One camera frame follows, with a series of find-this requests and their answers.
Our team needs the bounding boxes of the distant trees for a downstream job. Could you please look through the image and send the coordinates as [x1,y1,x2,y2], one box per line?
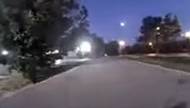
[89,32,121,59]

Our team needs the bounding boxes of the grey paved path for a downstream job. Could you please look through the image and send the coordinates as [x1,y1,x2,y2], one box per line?
[0,48,190,108]

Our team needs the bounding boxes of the large dark tree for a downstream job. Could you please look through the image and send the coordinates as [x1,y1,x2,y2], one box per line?
[0,0,96,88]

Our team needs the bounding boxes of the dark tree group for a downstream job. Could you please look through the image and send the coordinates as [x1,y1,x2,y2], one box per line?
[134,12,185,56]

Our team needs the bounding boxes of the dry grass strip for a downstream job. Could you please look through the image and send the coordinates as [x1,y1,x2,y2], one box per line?
[118,48,190,86]

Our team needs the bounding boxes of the bare ground strip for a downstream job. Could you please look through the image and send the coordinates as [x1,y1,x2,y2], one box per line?
[0,55,93,99]

